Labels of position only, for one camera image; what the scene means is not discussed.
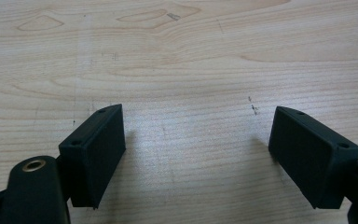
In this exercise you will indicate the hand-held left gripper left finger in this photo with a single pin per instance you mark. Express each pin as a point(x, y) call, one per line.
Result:
point(96, 155)

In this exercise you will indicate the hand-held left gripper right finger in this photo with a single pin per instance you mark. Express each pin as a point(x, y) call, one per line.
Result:
point(307, 155)

